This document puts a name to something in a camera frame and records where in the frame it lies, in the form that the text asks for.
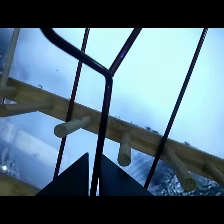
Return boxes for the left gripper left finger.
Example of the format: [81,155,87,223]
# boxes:
[35,152,91,197]

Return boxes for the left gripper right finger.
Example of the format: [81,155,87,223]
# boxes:
[98,153,154,197]

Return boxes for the black clothes hanger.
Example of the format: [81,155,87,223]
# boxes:
[39,27,143,197]

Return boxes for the wooden peg rack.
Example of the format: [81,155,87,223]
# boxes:
[0,27,224,197]

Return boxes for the dark threaded rod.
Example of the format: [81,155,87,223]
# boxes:
[52,27,91,181]
[143,27,209,190]

